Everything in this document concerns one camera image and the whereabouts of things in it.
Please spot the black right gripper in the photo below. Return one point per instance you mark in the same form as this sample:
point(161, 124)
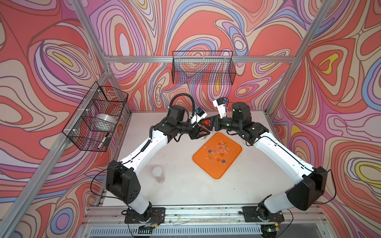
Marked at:
point(216, 121)

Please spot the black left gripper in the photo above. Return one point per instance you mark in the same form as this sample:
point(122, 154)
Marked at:
point(195, 133)

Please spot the candies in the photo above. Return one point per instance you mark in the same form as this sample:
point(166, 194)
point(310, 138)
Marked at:
point(217, 153)

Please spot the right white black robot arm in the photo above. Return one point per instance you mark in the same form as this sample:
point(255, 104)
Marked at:
point(309, 181)

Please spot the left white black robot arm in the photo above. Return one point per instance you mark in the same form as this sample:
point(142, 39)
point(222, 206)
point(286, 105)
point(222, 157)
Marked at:
point(122, 177)

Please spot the white lid jar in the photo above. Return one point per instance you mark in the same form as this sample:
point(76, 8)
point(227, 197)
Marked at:
point(158, 174)

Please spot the orange plastic tray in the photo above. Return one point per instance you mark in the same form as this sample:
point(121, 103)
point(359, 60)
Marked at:
point(213, 168)

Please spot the white roll in basket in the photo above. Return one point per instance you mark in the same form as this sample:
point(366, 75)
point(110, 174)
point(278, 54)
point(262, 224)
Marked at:
point(104, 123)

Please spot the black marker in basket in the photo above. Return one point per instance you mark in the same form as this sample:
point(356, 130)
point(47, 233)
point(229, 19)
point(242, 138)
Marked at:
point(102, 143)

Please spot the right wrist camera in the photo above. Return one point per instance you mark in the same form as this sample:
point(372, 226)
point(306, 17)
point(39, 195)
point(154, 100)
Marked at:
point(221, 105)

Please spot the back black wire basket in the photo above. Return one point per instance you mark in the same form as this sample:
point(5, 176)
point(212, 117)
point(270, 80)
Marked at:
point(198, 67)

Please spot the black wire basket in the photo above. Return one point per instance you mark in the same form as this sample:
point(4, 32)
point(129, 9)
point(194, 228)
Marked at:
point(198, 67)
point(100, 99)

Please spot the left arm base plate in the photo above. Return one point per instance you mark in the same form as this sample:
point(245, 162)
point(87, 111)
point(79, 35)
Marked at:
point(155, 215)

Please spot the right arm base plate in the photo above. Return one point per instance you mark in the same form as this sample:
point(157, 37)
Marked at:
point(260, 214)

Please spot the left black wire basket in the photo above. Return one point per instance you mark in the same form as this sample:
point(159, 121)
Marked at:
point(100, 99)

